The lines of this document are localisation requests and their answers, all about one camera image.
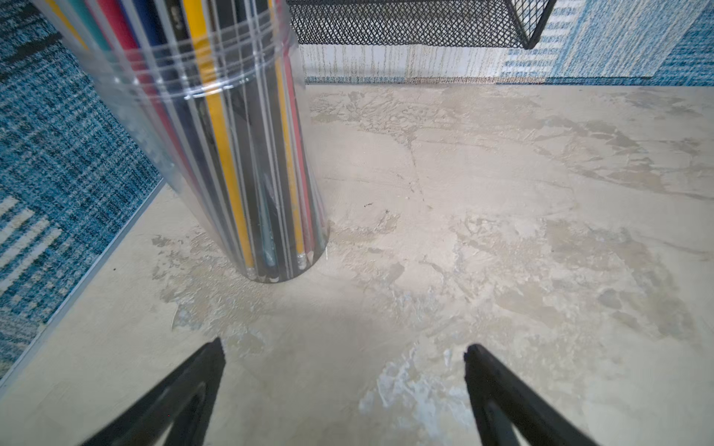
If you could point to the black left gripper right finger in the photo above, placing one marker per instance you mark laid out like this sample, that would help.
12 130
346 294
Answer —
505 407

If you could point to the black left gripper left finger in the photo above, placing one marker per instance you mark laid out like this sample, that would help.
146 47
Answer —
177 411

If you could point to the clear tube of coloured pencils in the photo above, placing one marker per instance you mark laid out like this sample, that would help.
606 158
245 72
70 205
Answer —
213 93

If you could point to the black wire mesh shelf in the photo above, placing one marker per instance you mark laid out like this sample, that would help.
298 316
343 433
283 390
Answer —
448 24

